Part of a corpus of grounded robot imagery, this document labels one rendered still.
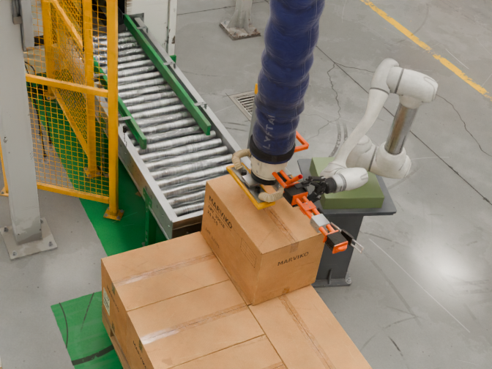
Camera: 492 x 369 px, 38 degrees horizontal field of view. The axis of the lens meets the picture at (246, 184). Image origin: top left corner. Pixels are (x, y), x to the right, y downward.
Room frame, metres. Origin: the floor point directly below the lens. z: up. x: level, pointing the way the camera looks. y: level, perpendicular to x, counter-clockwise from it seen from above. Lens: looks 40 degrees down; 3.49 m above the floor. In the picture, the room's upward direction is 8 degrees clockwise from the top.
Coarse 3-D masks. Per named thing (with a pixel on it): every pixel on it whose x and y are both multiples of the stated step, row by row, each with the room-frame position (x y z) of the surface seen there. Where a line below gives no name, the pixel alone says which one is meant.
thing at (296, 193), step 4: (288, 184) 2.66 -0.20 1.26; (292, 184) 2.67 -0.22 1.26; (284, 188) 2.64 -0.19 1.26; (288, 188) 2.65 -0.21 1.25; (292, 188) 2.65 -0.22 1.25; (296, 188) 2.66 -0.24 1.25; (300, 188) 2.66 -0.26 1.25; (304, 188) 2.66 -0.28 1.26; (284, 192) 2.65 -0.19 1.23; (288, 192) 2.61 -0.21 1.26; (292, 192) 2.63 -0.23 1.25; (296, 192) 2.63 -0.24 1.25; (300, 192) 2.64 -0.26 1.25; (304, 192) 2.64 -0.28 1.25; (284, 196) 2.63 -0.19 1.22; (288, 196) 2.60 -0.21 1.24; (292, 196) 2.59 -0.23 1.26; (296, 196) 2.59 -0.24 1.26; (300, 196) 2.61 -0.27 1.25; (288, 200) 2.60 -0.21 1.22; (292, 200) 2.59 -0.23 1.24; (300, 200) 2.61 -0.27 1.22; (292, 204) 2.58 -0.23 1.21
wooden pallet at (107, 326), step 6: (102, 312) 2.65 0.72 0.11; (102, 318) 2.65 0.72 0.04; (108, 324) 2.57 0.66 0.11; (108, 330) 2.57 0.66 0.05; (114, 336) 2.56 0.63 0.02; (114, 342) 2.52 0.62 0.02; (114, 348) 2.49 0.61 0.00; (120, 348) 2.40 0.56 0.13; (120, 354) 2.44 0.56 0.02; (120, 360) 2.40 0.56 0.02; (126, 360) 2.33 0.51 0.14; (126, 366) 2.37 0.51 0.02
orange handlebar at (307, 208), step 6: (300, 138) 3.07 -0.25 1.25; (306, 144) 3.03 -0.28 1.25; (294, 150) 2.97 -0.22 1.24; (300, 150) 2.99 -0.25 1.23; (276, 174) 2.75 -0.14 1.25; (282, 174) 2.76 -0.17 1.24; (282, 180) 2.71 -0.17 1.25; (282, 186) 2.68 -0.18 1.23; (306, 198) 2.60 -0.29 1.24; (300, 204) 2.55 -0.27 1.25; (306, 204) 2.56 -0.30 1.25; (312, 204) 2.56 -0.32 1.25; (306, 210) 2.52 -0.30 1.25; (312, 210) 2.54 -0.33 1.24; (312, 216) 2.49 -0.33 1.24; (318, 228) 2.42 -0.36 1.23; (330, 228) 2.42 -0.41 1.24
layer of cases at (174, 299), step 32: (128, 256) 2.71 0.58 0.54; (160, 256) 2.75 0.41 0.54; (192, 256) 2.78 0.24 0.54; (128, 288) 2.49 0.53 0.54; (160, 288) 2.52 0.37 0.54; (192, 288) 2.55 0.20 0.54; (224, 288) 2.58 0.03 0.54; (128, 320) 2.31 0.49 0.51; (160, 320) 2.31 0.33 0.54; (192, 320) 2.34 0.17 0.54; (224, 320) 2.37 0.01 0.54; (256, 320) 2.41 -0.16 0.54; (288, 320) 2.43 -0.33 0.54; (320, 320) 2.47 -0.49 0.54; (128, 352) 2.30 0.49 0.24; (160, 352) 2.12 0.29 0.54; (192, 352) 2.15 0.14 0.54; (224, 352) 2.17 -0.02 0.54; (256, 352) 2.20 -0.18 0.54; (288, 352) 2.23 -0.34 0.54; (320, 352) 2.26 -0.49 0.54; (352, 352) 2.29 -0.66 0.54
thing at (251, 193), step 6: (228, 168) 2.89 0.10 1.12; (234, 168) 2.89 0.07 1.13; (240, 168) 2.89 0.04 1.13; (246, 168) 2.91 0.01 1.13; (234, 174) 2.85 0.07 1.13; (240, 174) 2.85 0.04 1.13; (246, 174) 2.85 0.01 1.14; (240, 180) 2.81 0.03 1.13; (240, 186) 2.77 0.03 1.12; (246, 186) 2.76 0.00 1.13; (258, 186) 2.78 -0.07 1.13; (246, 192) 2.73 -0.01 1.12; (252, 192) 2.73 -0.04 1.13; (258, 192) 2.72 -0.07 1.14; (252, 198) 2.68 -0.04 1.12; (258, 198) 2.68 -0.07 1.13; (258, 204) 2.65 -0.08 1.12; (264, 204) 2.65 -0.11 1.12; (270, 204) 2.66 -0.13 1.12
